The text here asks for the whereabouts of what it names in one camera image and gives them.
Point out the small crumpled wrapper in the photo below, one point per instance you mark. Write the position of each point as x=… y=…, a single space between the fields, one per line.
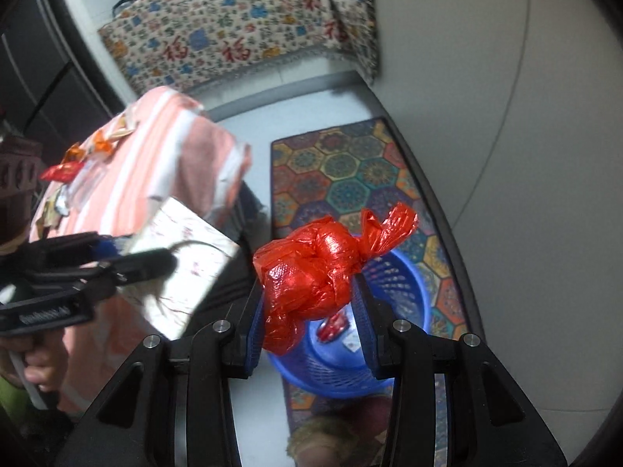
x=53 y=209

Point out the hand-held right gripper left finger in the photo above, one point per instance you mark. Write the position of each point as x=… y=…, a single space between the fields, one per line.
x=255 y=335

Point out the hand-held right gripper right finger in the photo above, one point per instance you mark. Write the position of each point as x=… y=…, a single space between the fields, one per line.
x=366 y=333

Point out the blue plastic basket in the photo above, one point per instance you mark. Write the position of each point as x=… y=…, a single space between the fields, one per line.
x=340 y=374

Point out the person's left hand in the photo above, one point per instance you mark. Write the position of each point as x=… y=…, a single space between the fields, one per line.
x=46 y=367

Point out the beige wrapper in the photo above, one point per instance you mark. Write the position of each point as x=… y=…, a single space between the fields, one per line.
x=124 y=124

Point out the person's left forearm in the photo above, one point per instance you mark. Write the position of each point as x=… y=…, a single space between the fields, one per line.
x=9 y=396

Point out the colourful hexagon pattern rug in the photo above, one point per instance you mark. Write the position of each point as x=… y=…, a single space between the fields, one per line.
x=340 y=175

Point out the orange silver wrapper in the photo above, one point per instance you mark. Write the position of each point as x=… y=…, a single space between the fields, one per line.
x=73 y=153

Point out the red plastic bag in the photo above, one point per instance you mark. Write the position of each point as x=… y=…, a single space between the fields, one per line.
x=311 y=272

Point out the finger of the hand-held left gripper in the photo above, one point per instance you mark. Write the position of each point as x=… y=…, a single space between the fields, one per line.
x=104 y=248
x=141 y=265

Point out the furry brown slipper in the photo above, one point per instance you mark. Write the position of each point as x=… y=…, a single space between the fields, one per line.
x=331 y=433

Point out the printed floral cloth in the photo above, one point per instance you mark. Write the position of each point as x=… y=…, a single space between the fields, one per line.
x=233 y=19

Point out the red white packet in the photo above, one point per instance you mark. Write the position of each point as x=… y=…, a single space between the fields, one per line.
x=333 y=327

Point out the pink striped tablecloth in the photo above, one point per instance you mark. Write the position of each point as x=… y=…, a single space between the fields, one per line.
x=146 y=165

